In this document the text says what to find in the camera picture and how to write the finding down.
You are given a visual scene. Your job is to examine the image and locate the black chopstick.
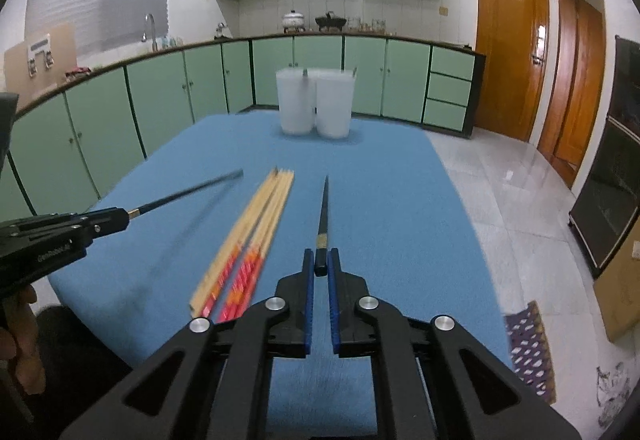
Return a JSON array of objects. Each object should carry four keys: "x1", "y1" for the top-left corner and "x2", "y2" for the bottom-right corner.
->
[
  {"x1": 127, "y1": 170, "x2": 245, "y2": 217},
  {"x1": 313, "y1": 175, "x2": 332, "y2": 277}
]

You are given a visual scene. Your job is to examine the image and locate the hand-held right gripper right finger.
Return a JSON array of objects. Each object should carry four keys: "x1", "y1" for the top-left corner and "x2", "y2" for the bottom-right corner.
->
[{"x1": 327, "y1": 247, "x2": 583, "y2": 440}]

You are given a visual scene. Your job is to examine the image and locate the cardboard box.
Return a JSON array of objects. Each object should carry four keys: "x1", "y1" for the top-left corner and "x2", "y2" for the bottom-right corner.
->
[{"x1": 594, "y1": 220, "x2": 640, "y2": 341}]

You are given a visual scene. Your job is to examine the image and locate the narrow wooden door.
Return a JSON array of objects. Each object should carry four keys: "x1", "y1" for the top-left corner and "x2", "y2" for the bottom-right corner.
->
[{"x1": 537, "y1": 0, "x2": 607, "y2": 188}]

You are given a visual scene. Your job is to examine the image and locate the person's dark trouser leg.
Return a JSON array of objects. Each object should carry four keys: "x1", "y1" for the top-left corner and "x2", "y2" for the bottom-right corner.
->
[{"x1": 35, "y1": 305, "x2": 148, "y2": 440}]

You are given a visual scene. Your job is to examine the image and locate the blue tablecloth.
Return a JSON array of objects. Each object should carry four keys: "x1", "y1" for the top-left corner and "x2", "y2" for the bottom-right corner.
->
[{"x1": 47, "y1": 110, "x2": 516, "y2": 440}]

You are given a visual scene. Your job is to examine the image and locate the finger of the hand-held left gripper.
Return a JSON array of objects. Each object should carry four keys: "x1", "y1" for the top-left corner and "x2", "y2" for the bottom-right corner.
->
[
  {"x1": 91, "y1": 219, "x2": 132, "y2": 247},
  {"x1": 57, "y1": 207, "x2": 129, "y2": 227}
]

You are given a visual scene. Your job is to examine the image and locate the black glass cabinet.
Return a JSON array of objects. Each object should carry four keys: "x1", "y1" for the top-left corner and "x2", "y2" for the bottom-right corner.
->
[{"x1": 570, "y1": 36, "x2": 640, "y2": 278}]

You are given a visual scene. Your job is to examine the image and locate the steel faucet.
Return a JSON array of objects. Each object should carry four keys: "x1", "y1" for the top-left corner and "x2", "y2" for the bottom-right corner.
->
[{"x1": 141, "y1": 13, "x2": 158, "y2": 52}]

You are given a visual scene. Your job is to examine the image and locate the green base cabinets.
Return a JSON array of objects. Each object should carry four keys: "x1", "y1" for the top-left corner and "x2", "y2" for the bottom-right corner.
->
[{"x1": 0, "y1": 34, "x2": 487, "y2": 221}]

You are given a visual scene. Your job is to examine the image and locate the row of glass jars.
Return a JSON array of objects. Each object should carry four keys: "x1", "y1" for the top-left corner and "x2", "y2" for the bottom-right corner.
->
[{"x1": 347, "y1": 18, "x2": 388, "y2": 34}]

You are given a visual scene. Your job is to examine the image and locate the white cooking pot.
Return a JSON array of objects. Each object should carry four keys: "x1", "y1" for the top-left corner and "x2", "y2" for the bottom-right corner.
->
[{"x1": 282, "y1": 9, "x2": 307, "y2": 32}]

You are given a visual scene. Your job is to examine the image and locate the white double utensil holder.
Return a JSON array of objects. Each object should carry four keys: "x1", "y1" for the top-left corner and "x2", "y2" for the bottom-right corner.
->
[{"x1": 276, "y1": 66, "x2": 357, "y2": 140}]

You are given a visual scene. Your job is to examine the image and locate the patterned floor mat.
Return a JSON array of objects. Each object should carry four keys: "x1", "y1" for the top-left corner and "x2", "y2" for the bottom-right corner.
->
[{"x1": 502, "y1": 301, "x2": 557, "y2": 406}]

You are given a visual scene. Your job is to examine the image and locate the steel door handle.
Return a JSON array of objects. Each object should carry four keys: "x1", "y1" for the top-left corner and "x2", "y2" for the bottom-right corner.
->
[{"x1": 532, "y1": 25, "x2": 546, "y2": 66}]

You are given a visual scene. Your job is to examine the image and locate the brown cardboard sheet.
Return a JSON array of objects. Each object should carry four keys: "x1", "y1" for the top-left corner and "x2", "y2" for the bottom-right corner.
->
[{"x1": 4, "y1": 23, "x2": 78, "y2": 96}]

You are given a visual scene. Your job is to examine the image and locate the black wok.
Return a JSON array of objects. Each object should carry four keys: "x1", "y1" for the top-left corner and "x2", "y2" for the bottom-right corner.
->
[{"x1": 315, "y1": 12, "x2": 347, "y2": 31}]

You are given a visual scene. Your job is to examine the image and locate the person's left hand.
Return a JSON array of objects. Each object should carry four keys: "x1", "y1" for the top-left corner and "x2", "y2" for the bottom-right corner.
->
[{"x1": 0, "y1": 284, "x2": 45, "y2": 396}]

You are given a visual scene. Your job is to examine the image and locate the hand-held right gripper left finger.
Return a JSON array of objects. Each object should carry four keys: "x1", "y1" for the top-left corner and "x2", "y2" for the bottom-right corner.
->
[{"x1": 59, "y1": 247, "x2": 316, "y2": 440}]

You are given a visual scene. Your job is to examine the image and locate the wide wooden door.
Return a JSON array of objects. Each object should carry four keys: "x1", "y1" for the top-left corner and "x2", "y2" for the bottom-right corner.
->
[{"x1": 475, "y1": 0, "x2": 550, "y2": 143}]

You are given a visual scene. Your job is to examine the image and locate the white bracket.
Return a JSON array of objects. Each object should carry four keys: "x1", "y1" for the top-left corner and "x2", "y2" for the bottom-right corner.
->
[{"x1": 27, "y1": 34, "x2": 53, "y2": 77}]

